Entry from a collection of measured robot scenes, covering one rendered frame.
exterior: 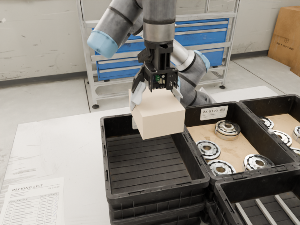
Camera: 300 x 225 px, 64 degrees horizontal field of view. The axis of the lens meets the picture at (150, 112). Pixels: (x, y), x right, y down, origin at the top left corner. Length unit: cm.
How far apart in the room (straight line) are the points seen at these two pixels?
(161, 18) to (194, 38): 232
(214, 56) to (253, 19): 144
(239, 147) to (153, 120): 49
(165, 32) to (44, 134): 95
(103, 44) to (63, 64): 292
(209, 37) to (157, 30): 241
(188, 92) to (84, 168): 59
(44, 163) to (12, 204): 22
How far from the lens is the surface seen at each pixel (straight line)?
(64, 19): 337
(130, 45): 263
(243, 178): 77
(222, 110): 111
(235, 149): 101
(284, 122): 126
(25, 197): 107
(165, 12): 56
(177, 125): 68
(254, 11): 432
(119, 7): 63
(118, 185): 84
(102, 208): 96
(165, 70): 59
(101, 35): 62
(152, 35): 57
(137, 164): 90
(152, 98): 70
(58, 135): 132
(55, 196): 103
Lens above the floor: 147
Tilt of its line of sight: 33 degrees down
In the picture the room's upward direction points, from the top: straight up
